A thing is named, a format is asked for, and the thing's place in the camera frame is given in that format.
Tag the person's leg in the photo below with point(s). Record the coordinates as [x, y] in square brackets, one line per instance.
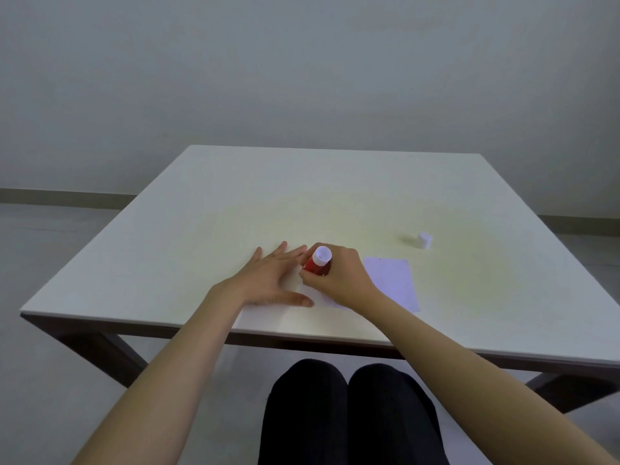
[305, 416]
[387, 421]

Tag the white glue stick cap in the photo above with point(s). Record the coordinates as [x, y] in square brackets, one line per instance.
[425, 241]

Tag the person's left forearm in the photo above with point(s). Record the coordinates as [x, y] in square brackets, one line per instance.
[169, 377]

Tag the person's left hand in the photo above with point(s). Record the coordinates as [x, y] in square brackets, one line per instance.
[264, 280]

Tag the red glue stick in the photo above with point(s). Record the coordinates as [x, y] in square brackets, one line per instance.
[317, 262]

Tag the person's left middle finger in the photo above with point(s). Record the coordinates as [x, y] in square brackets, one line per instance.
[296, 254]

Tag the person's right forearm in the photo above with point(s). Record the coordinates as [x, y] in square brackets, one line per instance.
[460, 377]

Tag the person's left thumb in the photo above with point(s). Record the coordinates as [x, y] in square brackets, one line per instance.
[293, 300]

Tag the person's right leg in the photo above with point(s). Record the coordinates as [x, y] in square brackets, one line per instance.
[387, 421]

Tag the person's right hand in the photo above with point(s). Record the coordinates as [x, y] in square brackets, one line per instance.
[348, 278]

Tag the person's left leg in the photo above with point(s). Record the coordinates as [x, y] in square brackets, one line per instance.
[305, 416]

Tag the person's right fingers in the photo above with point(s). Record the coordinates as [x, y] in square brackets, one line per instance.
[315, 281]

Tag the white table with dark frame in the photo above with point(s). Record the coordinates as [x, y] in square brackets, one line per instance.
[339, 198]

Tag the person's left little finger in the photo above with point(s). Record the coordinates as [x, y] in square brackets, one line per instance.
[256, 257]

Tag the white paper sheet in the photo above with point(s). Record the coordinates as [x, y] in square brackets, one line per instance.
[392, 280]

